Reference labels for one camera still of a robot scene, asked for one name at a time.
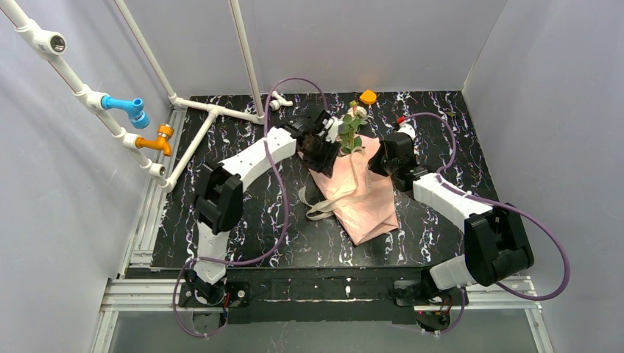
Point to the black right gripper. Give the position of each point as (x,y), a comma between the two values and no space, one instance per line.
(383,162)

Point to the small white pipe fitting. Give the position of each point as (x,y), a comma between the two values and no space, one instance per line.
(277,101)

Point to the small orange object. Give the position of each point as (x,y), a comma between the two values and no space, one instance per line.
(368,97)

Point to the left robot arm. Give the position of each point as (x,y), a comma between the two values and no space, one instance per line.
(219,197)

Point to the fake cream rose stem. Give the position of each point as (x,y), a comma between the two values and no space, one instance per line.
(352,121)

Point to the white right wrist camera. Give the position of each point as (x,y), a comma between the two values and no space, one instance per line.
(404,126)

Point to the brass orange tap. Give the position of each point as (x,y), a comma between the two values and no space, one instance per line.
(160,143)

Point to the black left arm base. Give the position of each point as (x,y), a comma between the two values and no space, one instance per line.
(226,294)

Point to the blue plastic tap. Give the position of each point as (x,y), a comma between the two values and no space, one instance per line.
(133,108)

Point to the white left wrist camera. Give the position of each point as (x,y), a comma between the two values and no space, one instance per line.
(332,129)

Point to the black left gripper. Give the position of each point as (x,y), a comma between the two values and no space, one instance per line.
(318,151)

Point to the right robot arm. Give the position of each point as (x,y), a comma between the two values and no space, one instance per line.
(495,242)

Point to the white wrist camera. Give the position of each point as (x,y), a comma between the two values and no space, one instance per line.
(332,129)
(404,126)

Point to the beige printed ribbon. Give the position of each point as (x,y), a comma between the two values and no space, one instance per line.
(341,195)

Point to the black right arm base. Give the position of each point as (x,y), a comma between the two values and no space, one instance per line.
(448,304)

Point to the white PVC pipe frame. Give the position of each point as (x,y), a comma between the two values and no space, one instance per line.
(50,144)

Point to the aluminium rail frame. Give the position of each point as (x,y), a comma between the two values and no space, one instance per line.
(327,295)

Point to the pink wrapping paper sheet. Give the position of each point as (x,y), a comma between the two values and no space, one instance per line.
(356,195)

